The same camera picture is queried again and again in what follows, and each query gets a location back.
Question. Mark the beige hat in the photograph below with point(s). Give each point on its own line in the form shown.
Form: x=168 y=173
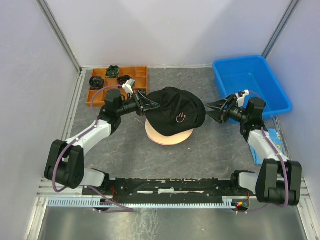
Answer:
x=159 y=139

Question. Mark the blue plastic bin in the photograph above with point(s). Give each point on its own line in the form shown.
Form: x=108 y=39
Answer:
x=254 y=74

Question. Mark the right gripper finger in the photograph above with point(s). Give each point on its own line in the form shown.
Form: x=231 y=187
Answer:
x=219 y=105
x=219 y=116

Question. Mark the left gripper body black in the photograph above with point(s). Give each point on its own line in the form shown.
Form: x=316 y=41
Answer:
x=132 y=105

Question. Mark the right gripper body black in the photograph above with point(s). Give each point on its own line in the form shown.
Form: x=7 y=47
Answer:
x=232 y=112

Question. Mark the black cap with logo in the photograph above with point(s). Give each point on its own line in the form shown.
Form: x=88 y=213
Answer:
x=177 y=111

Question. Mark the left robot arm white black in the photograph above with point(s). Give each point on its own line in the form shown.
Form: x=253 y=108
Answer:
x=66 y=159

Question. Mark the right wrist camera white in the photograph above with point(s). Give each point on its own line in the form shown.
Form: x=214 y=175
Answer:
x=240 y=97

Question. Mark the light blue cable duct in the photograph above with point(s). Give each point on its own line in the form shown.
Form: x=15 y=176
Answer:
x=95 y=202

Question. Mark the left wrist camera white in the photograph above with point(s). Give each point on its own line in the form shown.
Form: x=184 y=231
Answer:
x=128 y=86

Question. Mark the rolled black belt left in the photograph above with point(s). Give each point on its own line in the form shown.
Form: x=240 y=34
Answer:
x=96 y=83

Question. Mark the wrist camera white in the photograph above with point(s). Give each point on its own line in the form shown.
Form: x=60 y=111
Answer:
x=128 y=86
x=240 y=97

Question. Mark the rolled black belt centre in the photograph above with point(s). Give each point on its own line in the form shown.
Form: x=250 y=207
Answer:
x=123 y=79

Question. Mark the rolled black belt top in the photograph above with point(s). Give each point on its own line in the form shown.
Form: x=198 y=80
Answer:
x=112 y=71

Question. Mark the rolled black belt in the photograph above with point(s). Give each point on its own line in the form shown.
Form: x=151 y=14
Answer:
x=96 y=83
x=112 y=71
x=123 y=79

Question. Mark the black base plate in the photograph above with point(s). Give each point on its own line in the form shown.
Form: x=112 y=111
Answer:
x=172 y=191

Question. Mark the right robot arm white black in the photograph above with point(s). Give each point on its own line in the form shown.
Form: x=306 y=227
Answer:
x=279 y=179

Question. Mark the blue cloth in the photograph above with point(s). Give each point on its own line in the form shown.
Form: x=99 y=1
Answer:
x=276 y=138

